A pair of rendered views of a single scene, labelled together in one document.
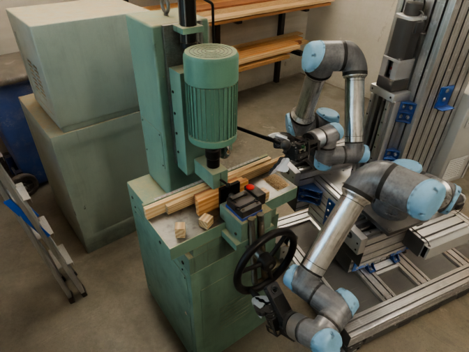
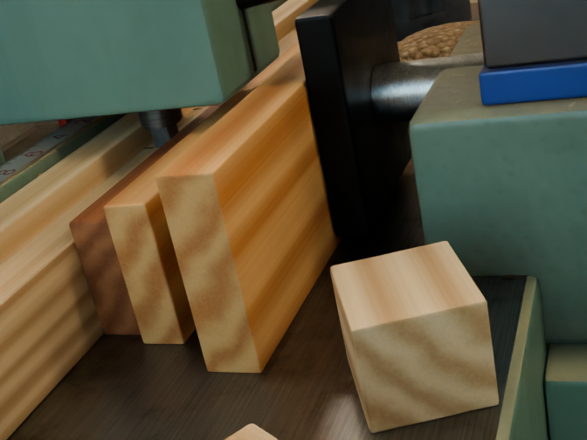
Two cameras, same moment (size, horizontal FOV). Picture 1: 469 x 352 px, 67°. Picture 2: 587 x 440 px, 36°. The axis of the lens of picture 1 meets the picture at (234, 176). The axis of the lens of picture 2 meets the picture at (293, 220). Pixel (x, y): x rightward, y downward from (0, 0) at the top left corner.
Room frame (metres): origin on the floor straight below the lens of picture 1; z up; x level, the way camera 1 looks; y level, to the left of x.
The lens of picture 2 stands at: (0.76, 0.24, 1.06)
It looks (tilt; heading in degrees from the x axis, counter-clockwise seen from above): 23 degrees down; 330
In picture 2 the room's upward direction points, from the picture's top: 12 degrees counter-clockwise
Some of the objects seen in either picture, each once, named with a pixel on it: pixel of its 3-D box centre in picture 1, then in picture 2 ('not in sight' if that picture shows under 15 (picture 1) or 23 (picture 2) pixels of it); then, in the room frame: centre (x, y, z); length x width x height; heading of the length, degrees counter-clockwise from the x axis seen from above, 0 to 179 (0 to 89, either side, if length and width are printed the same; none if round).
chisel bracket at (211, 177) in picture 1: (211, 172); (100, 33); (1.14, 0.09, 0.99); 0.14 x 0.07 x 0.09; 37
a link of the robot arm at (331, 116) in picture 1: (325, 123); not in sight; (1.60, -0.45, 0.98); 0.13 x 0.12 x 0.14; 97
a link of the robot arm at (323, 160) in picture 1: (328, 156); not in sight; (1.23, -0.38, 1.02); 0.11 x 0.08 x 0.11; 97
